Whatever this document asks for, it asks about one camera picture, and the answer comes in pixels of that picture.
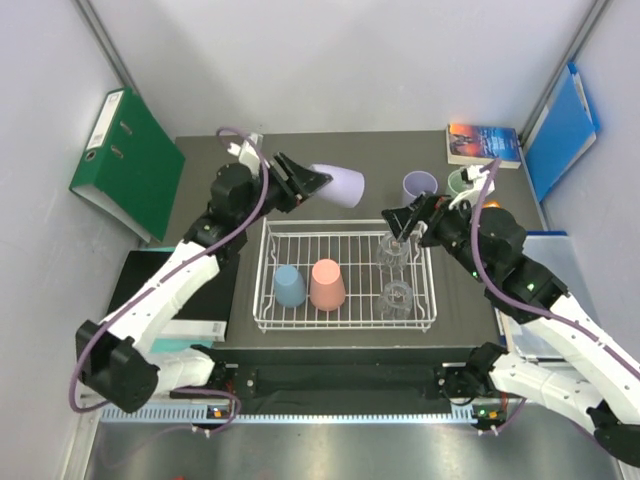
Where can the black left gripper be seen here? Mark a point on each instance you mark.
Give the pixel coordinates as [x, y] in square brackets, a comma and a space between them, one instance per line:
[286, 177]

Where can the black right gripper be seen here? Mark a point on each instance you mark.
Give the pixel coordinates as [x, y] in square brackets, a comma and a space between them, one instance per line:
[423, 220]

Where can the purple plastic cup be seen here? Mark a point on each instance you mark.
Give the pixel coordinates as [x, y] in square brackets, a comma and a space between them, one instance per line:
[416, 183]
[346, 188]

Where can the pink plastic cup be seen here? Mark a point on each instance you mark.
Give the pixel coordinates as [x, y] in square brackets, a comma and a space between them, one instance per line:
[327, 290]

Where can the blue plastic cup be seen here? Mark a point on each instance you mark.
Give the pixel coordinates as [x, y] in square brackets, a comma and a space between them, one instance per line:
[289, 286]

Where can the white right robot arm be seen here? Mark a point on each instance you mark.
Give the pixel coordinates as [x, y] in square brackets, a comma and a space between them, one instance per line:
[604, 401]

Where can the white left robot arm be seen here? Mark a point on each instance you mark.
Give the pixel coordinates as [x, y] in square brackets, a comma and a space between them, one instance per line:
[114, 356]

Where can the clear glass rear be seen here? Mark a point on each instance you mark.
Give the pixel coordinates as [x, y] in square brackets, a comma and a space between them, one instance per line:
[392, 255]

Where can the clear glass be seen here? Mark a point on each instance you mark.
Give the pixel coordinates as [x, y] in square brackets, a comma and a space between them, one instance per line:
[395, 301]
[392, 255]

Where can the clear glass front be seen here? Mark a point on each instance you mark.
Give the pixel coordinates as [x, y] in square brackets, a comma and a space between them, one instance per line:
[395, 301]

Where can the paperback book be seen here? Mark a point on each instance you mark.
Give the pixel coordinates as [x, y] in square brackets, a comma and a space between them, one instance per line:
[480, 145]

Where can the black book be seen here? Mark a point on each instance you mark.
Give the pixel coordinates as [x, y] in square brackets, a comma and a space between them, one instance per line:
[211, 303]

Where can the green lever arch binder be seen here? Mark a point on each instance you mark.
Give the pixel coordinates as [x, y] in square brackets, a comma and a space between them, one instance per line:
[130, 168]

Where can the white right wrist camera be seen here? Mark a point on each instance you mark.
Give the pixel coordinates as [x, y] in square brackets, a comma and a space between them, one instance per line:
[479, 176]

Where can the white wire dish rack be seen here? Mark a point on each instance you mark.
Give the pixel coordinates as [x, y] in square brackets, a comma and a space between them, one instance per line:
[353, 245]

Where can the blue folder against wall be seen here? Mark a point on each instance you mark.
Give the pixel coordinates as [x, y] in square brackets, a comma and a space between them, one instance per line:
[566, 128]

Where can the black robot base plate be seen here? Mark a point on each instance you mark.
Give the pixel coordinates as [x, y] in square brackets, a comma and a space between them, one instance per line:
[335, 377]

